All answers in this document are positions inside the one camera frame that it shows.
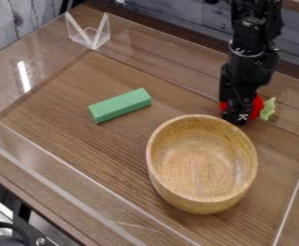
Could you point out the clear acrylic tray enclosure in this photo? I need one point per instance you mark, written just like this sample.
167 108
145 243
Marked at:
80 172

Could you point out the green rectangular foam block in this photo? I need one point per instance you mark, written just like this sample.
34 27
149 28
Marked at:
119 105

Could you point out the black metal table bracket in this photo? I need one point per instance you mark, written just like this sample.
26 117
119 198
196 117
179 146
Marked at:
38 231

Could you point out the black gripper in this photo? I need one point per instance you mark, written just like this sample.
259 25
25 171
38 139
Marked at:
256 23

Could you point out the clear acrylic corner bracket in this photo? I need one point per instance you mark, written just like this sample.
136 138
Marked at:
88 37

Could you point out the round wooden bowl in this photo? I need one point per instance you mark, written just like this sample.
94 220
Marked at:
201 163

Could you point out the red plush strawberry toy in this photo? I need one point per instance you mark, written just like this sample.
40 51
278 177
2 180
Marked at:
263 108

